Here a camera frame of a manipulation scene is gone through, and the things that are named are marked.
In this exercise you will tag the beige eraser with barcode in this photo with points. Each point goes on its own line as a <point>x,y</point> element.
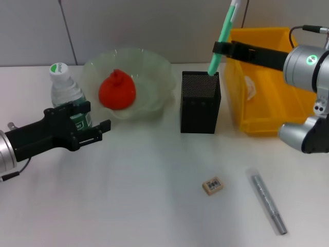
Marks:
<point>212,185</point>

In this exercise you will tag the black mesh pen holder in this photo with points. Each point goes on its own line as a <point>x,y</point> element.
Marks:
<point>200,108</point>

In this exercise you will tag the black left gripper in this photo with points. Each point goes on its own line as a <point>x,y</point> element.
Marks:
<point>46,133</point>

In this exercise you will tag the green toothbrush case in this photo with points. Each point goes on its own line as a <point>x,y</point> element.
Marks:
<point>226,25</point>

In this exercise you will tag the orange fruit with stem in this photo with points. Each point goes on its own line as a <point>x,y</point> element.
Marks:
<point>117,90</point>

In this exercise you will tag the clear green-label water bottle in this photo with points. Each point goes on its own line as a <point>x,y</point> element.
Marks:
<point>61,87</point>

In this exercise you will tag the white paper ball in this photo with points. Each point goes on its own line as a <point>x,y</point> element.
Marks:
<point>251,87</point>

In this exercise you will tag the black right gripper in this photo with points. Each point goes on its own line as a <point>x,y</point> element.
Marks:
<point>262,56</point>

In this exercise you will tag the yellow plastic bin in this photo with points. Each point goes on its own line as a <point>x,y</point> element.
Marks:
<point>270,110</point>

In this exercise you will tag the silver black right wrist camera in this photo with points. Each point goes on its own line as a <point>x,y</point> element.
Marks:
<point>306,136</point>

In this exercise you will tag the silver grey marker pen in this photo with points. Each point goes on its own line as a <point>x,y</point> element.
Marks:
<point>268,203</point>

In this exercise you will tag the green wavy glass fruit bowl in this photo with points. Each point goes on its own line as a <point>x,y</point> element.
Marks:
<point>151,77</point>

